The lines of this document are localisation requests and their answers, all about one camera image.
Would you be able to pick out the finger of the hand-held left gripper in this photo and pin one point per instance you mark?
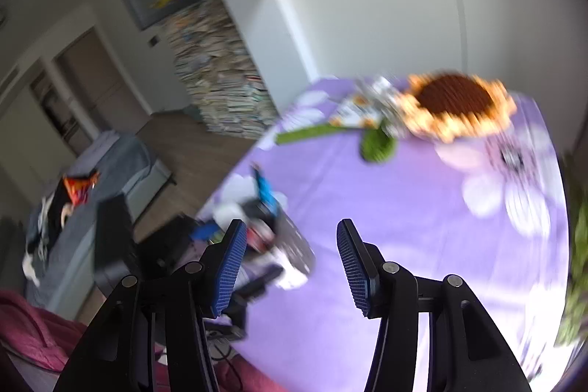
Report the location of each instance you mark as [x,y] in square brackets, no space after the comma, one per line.
[206,231]
[259,284]

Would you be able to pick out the green crochet leaf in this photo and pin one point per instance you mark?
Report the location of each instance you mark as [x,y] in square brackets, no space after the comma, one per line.
[379,144]

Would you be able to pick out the white bookcase cabinet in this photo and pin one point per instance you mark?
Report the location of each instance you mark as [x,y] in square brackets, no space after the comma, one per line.
[390,6]

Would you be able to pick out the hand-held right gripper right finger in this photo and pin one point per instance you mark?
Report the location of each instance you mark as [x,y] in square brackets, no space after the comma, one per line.
[356,268]

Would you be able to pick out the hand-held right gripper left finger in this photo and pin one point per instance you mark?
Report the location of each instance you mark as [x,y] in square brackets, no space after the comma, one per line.
[227,268]

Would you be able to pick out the grey sofa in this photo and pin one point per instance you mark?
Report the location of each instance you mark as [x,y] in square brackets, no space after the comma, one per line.
[115,171]

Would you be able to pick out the clear ribbon with label card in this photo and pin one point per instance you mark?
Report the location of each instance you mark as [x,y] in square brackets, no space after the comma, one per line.
[381,96]

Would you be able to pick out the black wall socket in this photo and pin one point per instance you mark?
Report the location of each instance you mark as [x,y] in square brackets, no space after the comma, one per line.
[155,41]

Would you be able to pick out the green potted plant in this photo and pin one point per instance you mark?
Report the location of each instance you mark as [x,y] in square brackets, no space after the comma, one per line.
[576,282]

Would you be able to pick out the purple floral tablecloth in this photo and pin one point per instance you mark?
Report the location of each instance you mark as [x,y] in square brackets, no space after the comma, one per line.
[390,190]

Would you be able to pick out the blue pen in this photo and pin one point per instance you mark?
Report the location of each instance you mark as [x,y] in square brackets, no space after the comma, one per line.
[266,192]

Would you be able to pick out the red pen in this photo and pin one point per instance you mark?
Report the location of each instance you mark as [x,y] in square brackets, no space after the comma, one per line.
[259,238]

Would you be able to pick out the brown door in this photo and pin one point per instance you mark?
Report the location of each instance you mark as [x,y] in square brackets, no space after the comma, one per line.
[105,84]

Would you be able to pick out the tall pile of books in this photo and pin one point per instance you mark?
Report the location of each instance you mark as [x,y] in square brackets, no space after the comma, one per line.
[220,75]

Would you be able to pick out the person's pink clothing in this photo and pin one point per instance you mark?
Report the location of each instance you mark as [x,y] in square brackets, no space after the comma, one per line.
[32,327]

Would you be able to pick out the sunflower print tag card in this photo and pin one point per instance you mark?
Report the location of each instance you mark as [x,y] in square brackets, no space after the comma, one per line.
[356,114]

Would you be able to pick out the green crochet stem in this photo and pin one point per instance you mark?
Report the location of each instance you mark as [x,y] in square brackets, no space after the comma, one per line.
[312,134]

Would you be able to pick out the crochet sunflower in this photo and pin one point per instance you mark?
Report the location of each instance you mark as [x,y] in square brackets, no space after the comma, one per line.
[459,102]

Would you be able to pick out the orange snack bag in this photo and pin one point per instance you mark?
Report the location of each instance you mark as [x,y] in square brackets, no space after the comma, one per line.
[80,187]

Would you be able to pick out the black and white clothes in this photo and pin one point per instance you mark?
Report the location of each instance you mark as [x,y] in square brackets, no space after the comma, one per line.
[46,231]

